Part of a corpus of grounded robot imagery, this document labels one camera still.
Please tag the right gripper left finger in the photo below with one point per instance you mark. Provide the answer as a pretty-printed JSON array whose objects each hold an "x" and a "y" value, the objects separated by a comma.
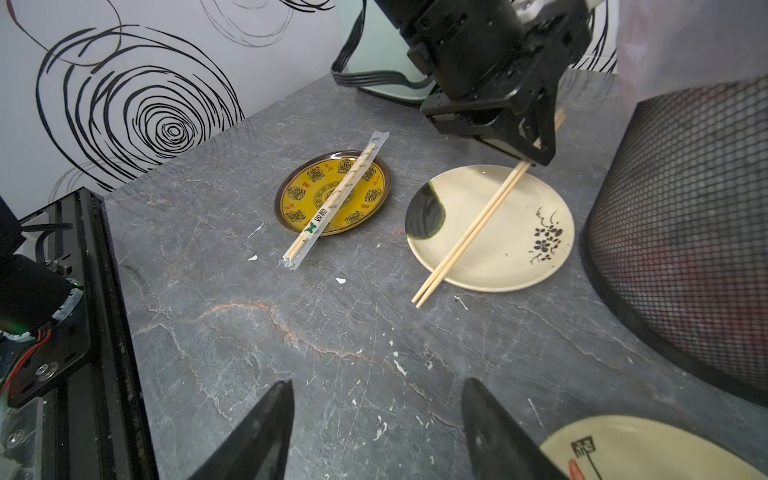
[{"x": 258, "y": 447}]

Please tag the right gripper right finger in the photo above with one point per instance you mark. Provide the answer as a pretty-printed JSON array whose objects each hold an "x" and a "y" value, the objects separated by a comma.
[{"x": 498, "y": 447}]

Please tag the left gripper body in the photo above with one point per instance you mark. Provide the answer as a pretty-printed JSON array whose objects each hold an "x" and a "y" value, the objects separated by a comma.
[{"x": 496, "y": 66}]

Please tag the chopsticks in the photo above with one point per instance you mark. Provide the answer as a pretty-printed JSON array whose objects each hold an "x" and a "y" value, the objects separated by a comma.
[
  {"x": 305, "y": 240},
  {"x": 480, "y": 216}
]

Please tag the mint green toaster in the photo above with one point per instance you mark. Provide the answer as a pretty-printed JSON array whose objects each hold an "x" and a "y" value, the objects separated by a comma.
[{"x": 372, "y": 44}]

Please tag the cream plate with red marks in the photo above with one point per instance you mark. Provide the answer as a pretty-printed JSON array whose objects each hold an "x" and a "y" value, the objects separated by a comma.
[{"x": 627, "y": 447}]

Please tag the cream plate with black patch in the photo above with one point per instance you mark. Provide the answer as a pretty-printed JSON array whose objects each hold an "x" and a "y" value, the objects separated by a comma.
[{"x": 498, "y": 234}]

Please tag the clear plastic bin liner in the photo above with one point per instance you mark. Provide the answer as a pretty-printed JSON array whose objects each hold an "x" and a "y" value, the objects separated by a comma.
[{"x": 668, "y": 46}]

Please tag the yellow patterned plate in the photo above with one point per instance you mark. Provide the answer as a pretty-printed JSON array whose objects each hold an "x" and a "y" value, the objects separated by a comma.
[{"x": 308, "y": 187}]

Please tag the black mesh trash bin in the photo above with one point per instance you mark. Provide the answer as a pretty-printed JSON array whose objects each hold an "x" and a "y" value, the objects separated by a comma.
[{"x": 675, "y": 243}]

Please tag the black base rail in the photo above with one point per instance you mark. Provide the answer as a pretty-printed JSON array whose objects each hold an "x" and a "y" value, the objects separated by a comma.
[{"x": 77, "y": 409}]

